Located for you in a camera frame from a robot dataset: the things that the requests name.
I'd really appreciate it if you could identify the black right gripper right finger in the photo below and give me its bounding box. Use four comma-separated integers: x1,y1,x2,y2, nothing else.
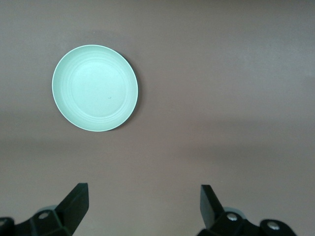
199,184,296,236

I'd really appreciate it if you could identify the brown table cover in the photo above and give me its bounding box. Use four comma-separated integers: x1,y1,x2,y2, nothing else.
0,0,315,236

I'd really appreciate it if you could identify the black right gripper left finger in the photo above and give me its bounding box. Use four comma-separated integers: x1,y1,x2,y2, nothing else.
0,182,89,236

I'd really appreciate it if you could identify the pale green round plate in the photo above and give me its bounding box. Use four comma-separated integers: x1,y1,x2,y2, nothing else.
52,44,141,133

